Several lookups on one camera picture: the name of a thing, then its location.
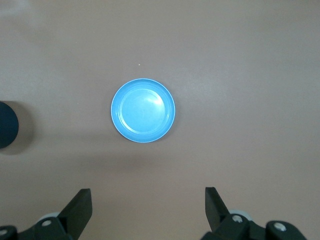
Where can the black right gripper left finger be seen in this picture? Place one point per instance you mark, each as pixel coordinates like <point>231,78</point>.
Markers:
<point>72,215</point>

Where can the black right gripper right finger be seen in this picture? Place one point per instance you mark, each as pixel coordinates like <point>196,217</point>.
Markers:
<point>217,212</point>

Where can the round blue plate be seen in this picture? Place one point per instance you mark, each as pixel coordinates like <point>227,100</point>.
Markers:
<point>143,111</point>

